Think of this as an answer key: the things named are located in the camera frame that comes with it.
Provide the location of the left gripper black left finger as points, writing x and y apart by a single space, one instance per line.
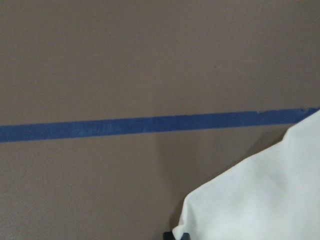
168 235

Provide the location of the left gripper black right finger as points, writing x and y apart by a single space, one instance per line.
185 236

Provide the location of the cream long sleeve printed shirt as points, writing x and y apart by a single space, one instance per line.
271 195

